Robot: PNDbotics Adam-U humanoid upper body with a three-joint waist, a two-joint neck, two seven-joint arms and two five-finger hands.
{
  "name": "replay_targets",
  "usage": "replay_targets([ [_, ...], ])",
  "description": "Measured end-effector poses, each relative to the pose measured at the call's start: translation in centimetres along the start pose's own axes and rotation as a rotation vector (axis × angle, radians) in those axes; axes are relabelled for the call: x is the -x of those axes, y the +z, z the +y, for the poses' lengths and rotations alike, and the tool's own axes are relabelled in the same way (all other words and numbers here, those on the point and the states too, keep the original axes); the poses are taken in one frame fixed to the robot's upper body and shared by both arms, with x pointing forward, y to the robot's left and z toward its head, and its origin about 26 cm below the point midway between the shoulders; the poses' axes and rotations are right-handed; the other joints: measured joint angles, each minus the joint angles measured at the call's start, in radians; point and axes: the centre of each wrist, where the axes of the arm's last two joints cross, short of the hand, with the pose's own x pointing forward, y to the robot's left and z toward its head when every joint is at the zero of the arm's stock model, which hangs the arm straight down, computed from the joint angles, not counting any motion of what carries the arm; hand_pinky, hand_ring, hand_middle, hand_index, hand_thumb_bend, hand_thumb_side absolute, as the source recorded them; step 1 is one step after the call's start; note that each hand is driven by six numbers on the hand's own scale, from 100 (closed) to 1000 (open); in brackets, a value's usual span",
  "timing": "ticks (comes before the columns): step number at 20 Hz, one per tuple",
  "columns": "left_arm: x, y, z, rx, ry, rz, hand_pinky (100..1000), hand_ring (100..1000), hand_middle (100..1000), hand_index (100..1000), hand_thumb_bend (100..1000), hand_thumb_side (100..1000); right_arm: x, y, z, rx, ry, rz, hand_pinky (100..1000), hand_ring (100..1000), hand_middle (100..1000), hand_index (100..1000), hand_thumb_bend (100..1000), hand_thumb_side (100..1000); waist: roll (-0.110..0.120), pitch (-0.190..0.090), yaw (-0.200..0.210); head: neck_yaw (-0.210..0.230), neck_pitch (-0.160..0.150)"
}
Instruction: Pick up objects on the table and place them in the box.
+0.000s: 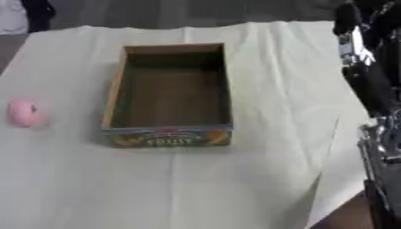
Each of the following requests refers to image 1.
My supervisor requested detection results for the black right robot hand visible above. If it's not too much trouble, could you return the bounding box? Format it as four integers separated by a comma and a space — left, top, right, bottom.
332, 0, 401, 119

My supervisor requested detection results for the open cardboard box printed front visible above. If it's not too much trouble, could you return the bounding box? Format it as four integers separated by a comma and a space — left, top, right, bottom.
98, 42, 235, 149

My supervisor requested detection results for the pink round toy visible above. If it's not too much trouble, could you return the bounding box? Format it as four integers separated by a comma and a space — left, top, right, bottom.
4, 97, 50, 129

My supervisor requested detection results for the person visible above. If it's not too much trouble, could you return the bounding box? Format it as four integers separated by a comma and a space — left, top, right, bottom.
0, 0, 58, 36

